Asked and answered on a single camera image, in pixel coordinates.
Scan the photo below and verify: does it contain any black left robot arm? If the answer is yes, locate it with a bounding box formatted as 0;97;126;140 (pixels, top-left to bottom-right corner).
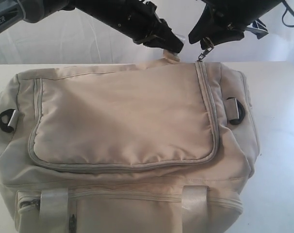
0;0;184;53

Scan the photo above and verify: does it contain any beige fabric duffel bag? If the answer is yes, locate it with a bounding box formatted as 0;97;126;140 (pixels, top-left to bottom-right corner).
0;53;260;233

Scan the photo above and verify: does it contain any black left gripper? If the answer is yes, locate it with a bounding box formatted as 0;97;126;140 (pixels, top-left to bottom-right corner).
122;1;184;53

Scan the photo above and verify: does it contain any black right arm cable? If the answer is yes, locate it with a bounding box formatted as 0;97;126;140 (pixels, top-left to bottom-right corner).
281;0;294;27

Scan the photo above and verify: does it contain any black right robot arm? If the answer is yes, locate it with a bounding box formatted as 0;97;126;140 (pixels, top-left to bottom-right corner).
188;0;294;50

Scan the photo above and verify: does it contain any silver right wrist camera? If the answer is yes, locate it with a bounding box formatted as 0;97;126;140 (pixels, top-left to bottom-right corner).
245;19;269;39

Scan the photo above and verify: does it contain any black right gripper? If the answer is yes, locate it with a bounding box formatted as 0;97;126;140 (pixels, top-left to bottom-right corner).
187;0;261;50

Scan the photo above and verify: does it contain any white curtain backdrop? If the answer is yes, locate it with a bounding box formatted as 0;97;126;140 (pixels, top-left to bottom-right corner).
0;5;294;64

